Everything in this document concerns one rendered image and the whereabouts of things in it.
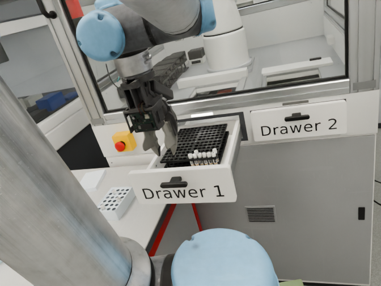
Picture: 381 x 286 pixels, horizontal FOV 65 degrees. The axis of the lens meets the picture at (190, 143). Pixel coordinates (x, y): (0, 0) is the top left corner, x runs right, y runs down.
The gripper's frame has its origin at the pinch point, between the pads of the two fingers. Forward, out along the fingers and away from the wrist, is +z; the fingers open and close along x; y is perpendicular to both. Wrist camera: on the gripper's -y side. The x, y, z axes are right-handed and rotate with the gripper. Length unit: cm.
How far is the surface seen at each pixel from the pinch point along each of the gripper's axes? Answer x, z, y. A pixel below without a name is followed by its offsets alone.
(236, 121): 11.8, 10.9, -34.8
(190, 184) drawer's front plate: 3.3, 11.8, -0.9
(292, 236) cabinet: 26, 65, -34
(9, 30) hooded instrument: -80, -36, -52
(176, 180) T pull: 0.7, 9.0, 1.1
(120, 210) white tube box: -23.3, 22.0, -2.9
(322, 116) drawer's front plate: 39, 11, -33
